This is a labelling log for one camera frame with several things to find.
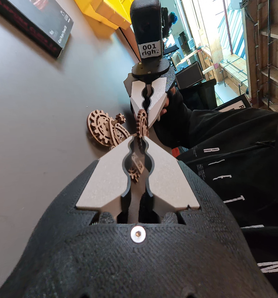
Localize red pole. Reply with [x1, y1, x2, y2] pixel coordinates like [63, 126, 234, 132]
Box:
[223, 0, 234, 55]

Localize framed white sign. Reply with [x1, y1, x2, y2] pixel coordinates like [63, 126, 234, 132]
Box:
[212, 94, 253, 113]

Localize wooden shelf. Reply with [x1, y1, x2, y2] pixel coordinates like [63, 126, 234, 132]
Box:
[243, 0, 278, 113]

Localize black puzzle box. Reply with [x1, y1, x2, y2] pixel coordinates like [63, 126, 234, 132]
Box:
[0, 0, 74, 59]

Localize wooden gear assembly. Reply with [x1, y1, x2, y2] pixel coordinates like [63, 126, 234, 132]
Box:
[86, 109, 132, 150]

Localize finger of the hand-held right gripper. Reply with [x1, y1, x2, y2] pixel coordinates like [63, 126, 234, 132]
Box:
[146, 77, 168, 128]
[130, 80, 147, 115]

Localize person's right hand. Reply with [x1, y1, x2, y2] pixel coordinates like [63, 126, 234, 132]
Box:
[156, 87, 188, 122]

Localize yellow plastic bin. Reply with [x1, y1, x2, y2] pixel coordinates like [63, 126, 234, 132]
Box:
[74, 0, 135, 38]

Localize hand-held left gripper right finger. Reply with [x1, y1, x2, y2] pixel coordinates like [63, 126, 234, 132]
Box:
[144, 136, 201, 221]

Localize small wooden gear bracket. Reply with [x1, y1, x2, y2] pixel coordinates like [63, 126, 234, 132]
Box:
[127, 154, 146, 183]

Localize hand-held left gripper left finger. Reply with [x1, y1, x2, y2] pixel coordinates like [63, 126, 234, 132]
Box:
[75, 136, 135, 221]

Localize person's right forearm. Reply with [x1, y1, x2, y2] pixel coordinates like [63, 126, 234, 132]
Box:
[151, 108, 278, 152]

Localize grey desk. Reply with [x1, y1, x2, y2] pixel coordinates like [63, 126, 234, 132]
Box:
[0, 0, 177, 297]

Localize wooden workbench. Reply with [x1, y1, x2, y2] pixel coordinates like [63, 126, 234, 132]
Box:
[219, 56, 249, 93]

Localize large wooden gear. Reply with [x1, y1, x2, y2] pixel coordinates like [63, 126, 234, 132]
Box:
[135, 109, 150, 154]

